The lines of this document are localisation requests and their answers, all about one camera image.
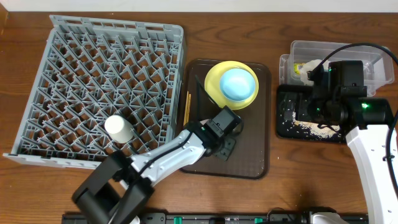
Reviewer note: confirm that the left wooden chopstick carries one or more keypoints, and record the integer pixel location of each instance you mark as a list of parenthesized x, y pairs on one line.
[(186, 107)]

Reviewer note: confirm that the white paper napkin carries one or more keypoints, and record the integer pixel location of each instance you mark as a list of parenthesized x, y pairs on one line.
[(307, 67)]

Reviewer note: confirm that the grey plastic dish rack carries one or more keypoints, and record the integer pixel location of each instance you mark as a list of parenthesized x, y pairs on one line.
[(92, 69)]

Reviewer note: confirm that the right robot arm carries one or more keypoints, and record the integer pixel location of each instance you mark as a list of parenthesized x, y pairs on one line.
[(368, 125)]

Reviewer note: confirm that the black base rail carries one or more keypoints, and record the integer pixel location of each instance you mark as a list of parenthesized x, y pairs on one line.
[(276, 215)]

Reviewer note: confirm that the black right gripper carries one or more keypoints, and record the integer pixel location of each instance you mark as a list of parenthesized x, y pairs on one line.
[(309, 100)]

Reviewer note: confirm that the white cup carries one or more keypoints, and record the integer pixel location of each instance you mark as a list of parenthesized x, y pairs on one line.
[(119, 129)]

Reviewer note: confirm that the brown serving tray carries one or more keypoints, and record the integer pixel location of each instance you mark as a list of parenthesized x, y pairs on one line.
[(250, 158)]

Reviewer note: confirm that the right wooden chopstick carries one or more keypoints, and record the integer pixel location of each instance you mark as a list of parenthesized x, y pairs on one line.
[(188, 112)]

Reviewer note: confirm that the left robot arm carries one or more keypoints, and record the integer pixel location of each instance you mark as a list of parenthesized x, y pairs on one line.
[(118, 189)]

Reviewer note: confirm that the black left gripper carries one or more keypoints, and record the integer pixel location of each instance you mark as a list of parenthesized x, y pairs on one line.
[(226, 144)]

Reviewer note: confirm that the clear plastic bin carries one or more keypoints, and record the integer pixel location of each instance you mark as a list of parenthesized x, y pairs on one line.
[(377, 65)]

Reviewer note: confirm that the spilled rice food waste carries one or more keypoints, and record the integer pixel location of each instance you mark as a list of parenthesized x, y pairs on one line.
[(314, 129)]

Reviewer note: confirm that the light blue bowl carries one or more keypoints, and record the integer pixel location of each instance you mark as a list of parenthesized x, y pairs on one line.
[(237, 84)]

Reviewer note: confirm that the black waste tray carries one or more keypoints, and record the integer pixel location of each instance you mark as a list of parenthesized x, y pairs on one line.
[(286, 130)]

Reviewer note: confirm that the wooden chopstick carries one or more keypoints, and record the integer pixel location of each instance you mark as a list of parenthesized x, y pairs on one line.
[(186, 107), (188, 112)]

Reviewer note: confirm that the yellow plate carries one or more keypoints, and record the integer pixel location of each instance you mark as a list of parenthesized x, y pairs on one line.
[(212, 85)]

